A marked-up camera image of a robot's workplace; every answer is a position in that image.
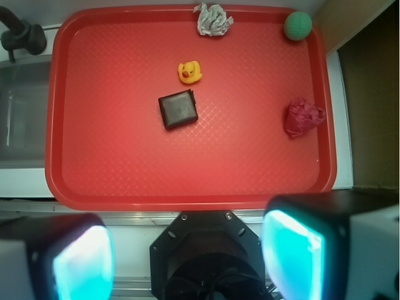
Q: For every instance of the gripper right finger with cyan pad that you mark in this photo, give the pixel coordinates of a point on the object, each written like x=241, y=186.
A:
x=335, y=245

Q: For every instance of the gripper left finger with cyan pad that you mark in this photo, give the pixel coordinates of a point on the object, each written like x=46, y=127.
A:
x=68, y=256

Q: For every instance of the red paper ball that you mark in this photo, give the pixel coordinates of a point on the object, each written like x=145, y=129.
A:
x=302, y=116

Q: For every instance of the red plastic tray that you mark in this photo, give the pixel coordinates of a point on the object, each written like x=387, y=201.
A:
x=106, y=145

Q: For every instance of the grey sink basin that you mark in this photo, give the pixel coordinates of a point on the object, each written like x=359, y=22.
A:
x=24, y=105

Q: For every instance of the black square wallet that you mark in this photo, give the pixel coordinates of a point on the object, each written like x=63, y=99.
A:
x=178, y=109

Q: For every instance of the yellow rubber duck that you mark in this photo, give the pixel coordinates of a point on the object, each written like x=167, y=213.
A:
x=189, y=72

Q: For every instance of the green textured ball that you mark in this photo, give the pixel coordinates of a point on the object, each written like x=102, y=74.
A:
x=297, y=26

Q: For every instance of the brown cardboard panel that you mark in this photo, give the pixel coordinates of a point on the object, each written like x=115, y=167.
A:
x=362, y=47

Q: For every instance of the grey sink faucet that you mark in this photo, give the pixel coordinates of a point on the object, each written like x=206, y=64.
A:
x=21, y=34

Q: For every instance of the crumpled white paper ball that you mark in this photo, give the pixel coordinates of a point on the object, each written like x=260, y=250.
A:
x=212, y=20

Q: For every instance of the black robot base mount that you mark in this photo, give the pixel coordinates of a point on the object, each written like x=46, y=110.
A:
x=208, y=255

